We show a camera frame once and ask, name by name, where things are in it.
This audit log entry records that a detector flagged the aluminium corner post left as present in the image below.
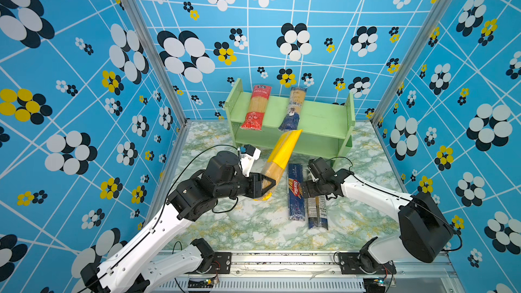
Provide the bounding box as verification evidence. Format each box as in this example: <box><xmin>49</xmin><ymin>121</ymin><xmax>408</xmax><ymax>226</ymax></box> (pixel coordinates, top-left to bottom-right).
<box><xmin>122</xmin><ymin>0</ymin><xmax>187</xmax><ymax>127</ymax></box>

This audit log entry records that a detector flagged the dark blue spaghetti package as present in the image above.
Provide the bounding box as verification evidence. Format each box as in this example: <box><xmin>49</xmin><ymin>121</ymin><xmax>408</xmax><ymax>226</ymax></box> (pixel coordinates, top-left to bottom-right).
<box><xmin>288</xmin><ymin>164</ymin><xmax>306</xmax><ymax>221</ymax></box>

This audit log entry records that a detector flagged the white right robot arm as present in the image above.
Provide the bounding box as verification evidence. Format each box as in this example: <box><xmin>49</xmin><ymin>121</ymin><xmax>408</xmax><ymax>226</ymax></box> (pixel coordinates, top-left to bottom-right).
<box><xmin>302</xmin><ymin>157</ymin><xmax>457</xmax><ymax>272</ymax></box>

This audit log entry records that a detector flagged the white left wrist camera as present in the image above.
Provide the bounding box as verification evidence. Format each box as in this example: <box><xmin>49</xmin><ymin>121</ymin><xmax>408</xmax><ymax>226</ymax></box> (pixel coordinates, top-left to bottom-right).
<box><xmin>239</xmin><ymin>145</ymin><xmax>261</xmax><ymax>178</ymax></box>

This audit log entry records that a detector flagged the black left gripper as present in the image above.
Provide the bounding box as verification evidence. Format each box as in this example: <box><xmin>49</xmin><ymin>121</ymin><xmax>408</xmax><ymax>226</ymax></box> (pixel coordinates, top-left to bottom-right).
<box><xmin>216</xmin><ymin>170</ymin><xmax>279</xmax><ymax>199</ymax></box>

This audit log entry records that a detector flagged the left controller board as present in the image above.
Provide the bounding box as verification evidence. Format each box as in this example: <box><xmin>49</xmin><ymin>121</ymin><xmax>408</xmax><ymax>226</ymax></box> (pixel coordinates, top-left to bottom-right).
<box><xmin>188</xmin><ymin>278</ymin><xmax>219</xmax><ymax>289</ymax></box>

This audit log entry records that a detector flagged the aluminium corner post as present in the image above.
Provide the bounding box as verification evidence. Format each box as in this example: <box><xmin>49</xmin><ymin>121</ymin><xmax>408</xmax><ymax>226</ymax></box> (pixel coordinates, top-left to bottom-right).
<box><xmin>122</xmin><ymin>0</ymin><xmax>187</xmax><ymax>127</ymax></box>
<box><xmin>371</xmin><ymin>0</ymin><xmax>453</xmax><ymax>128</ymax></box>

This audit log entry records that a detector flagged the green wooden shelf unit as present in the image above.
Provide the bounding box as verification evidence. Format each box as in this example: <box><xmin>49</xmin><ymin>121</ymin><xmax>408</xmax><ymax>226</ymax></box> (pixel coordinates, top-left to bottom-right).
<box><xmin>224</xmin><ymin>79</ymin><xmax>355</xmax><ymax>159</ymax></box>

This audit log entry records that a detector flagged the aluminium corner post right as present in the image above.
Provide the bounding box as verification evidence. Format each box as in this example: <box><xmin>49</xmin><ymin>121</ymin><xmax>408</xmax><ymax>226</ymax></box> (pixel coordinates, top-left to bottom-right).
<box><xmin>371</xmin><ymin>0</ymin><xmax>453</xmax><ymax>128</ymax></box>

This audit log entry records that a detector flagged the clear blue spaghetti package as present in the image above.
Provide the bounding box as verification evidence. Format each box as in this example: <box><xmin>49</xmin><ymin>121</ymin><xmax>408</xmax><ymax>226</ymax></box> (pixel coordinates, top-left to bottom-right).
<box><xmin>306</xmin><ymin>195</ymin><xmax>328</xmax><ymax>230</ymax></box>

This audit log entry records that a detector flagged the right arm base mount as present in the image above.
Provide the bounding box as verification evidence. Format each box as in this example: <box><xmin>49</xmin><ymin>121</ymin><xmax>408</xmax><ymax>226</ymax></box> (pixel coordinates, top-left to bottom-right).
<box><xmin>333</xmin><ymin>237</ymin><xmax>396</xmax><ymax>275</ymax></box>

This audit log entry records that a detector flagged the controller board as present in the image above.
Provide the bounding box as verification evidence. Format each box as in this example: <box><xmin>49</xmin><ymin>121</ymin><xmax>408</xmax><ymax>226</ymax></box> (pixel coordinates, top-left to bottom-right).
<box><xmin>188</xmin><ymin>278</ymin><xmax>219</xmax><ymax>289</ymax></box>
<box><xmin>364</xmin><ymin>278</ymin><xmax>387</xmax><ymax>293</ymax></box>

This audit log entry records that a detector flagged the right controller board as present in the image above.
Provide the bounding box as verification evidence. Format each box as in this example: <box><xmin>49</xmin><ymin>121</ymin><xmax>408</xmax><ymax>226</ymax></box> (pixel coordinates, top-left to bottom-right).
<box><xmin>364</xmin><ymin>278</ymin><xmax>387</xmax><ymax>293</ymax></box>

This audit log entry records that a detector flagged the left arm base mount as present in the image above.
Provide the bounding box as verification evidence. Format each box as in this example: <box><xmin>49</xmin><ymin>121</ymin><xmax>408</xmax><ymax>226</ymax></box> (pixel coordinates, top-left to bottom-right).
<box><xmin>188</xmin><ymin>238</ymin><xmax>232</xmax><ymax>275</ymax></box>

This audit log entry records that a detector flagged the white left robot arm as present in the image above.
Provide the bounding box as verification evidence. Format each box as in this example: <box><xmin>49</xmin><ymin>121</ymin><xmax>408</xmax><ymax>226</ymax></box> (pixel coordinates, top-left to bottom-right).
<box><xmin>74</xmin><ymin>151</ymin><xmax>282</xmax><ymax>292</ymax></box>

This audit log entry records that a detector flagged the blue yellow spaghetti package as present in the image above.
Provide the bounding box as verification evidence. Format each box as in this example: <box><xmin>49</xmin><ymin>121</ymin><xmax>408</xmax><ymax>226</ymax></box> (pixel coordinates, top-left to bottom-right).
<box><xmin>278</xmin><ymin>87</ymin><xmax>307</xmax><ymax>132</ymax></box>

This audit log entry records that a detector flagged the red spaghetti package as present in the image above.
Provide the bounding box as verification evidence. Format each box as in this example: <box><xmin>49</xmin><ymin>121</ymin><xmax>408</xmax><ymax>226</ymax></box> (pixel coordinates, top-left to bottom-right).
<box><xmin>241</xmin><ymin>85</ymin><xmax>271</xmax><ymax>131</ymax></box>

